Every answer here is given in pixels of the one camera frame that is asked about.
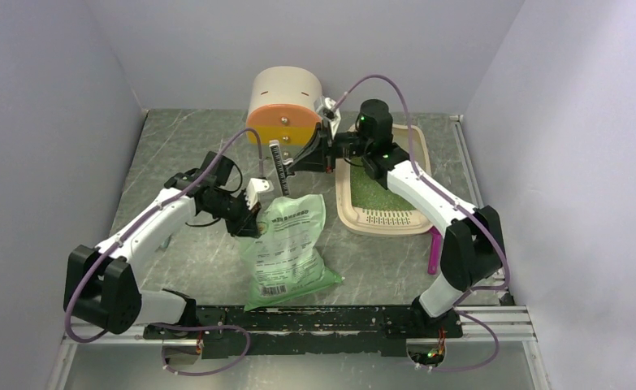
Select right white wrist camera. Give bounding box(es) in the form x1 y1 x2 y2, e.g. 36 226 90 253
314 96 338 121

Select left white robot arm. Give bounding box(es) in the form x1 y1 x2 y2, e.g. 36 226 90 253
63 152 273 338

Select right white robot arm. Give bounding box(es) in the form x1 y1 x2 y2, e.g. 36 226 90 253
275 99 507 336

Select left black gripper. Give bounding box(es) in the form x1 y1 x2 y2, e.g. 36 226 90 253
203 187 261 238

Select beige orange drawer cabinet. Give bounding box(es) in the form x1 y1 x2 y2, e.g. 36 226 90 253
245 66 322 158

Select green litter bag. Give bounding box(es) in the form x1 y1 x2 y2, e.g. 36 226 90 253
237 194 343 311

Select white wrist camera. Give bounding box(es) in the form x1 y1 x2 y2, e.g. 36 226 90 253
244 178 274 210
314 96 338 121

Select black mounting rail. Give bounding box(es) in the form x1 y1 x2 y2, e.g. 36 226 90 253
142 305 463 359

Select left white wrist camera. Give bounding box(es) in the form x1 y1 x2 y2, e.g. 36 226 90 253
244 178 274 210

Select beige litter box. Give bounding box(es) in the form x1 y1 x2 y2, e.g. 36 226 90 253
335 122 433 238

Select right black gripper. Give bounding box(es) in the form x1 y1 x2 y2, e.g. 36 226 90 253
289 119 371 174

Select magenta plastic scoop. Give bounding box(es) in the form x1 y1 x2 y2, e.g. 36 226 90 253
427 227 443 275

